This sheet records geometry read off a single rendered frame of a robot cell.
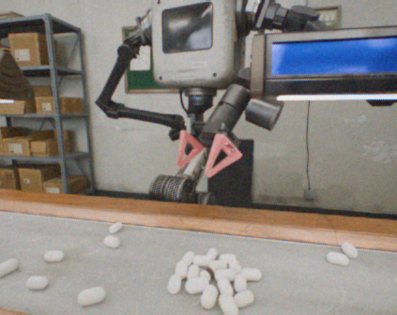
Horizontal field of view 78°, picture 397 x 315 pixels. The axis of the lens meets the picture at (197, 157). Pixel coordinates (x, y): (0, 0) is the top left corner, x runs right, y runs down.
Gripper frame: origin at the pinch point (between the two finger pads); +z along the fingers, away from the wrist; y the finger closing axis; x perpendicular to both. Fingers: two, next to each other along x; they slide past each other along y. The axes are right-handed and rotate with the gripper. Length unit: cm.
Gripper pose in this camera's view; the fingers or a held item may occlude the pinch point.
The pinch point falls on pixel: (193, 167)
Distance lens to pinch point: 49.9
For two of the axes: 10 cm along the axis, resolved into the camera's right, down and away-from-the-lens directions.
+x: -6.2, -5.4, -5.7
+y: -6.0, -1.5, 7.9
